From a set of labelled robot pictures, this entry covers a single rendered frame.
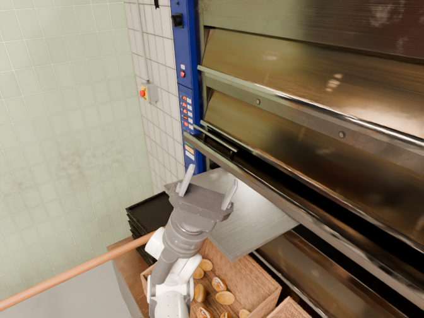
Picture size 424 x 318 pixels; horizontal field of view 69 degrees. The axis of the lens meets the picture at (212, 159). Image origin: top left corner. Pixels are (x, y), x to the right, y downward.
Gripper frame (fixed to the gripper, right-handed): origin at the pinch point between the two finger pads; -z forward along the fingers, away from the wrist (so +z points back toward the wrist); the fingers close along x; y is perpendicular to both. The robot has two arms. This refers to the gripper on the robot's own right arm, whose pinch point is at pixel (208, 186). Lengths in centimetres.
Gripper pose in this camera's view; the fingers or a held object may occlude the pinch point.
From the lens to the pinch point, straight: 56.6
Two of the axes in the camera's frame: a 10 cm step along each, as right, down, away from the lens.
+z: -3.4, 7.3, 6.0
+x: -9.4, -3.2, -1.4
